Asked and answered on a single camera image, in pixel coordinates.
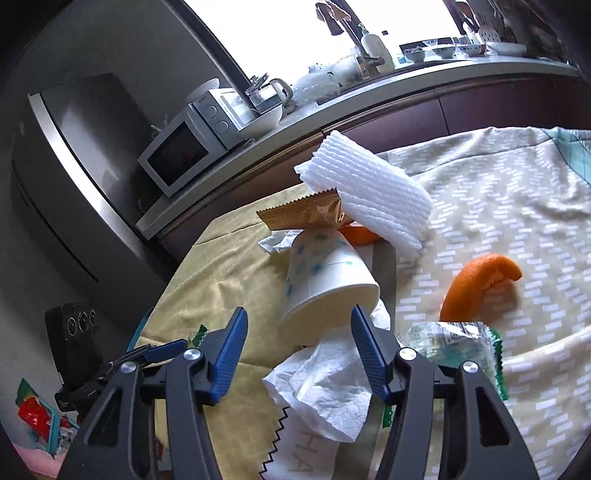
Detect large white tissue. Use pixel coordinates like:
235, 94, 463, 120
262, 300, 393, 444

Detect wide white bowl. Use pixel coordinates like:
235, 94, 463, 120
235, 104, 283, 139

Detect silver refrigerator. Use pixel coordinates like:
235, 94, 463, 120
11, 73, 185, 301

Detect white microwave oven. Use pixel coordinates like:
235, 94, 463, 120
137, 88, 259, 198

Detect gold foil snack wrapper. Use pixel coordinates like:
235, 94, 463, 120
256, 193, 347, 232

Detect metal kitchen faucet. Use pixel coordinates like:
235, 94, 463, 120
323, 0, 386, 77

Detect red snack packet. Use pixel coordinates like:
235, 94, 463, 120
17, 378, 79, 457

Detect white paper cup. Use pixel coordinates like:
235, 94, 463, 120
278, 228, 380, 346

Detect brown cloth on faucet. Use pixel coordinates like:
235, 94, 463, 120
315, 0, 352, 35

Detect clear green plastic wrapper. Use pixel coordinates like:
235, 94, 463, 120
383, 320, 509, 428

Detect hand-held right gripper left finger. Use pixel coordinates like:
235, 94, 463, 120
58, 306, 250, 480

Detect glass kettle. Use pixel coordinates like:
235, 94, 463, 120
245, 74, 294, 114

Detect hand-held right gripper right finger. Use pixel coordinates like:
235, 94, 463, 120
350, 305, 541, 480

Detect teal plastic bin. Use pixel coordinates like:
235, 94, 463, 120
127, 307, 156, 354

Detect white soap bottle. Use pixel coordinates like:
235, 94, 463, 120
360, 23, 394, 70

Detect white foam fruit net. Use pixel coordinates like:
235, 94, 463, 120
294, 130, 433, 254

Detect white bowl with grey rim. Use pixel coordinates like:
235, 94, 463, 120
186, 78, 221, 104

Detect kitchen counter with cabinets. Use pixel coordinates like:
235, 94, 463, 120
135, 53, 583, 259

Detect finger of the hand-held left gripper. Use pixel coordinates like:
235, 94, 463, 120
139, 339, 188, 367
104, 344, 153, 372

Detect yellow and white patterned tablecloth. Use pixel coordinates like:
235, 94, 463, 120
124, 126, 591, 480

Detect large white serving bowl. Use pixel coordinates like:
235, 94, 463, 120
485, 41, 527, 57

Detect kitchen window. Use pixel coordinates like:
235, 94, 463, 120
185, 0, 467, 88

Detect small white tissue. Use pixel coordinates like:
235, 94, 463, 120
257, 231, 301, 256

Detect thick orange peel wedge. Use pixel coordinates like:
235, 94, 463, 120
440, 254, 523, 322

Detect curved orange peel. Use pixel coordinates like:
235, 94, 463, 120
339, 222, 384, 245

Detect clear plastic bags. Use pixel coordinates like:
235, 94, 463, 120
293, 60, 365, 100

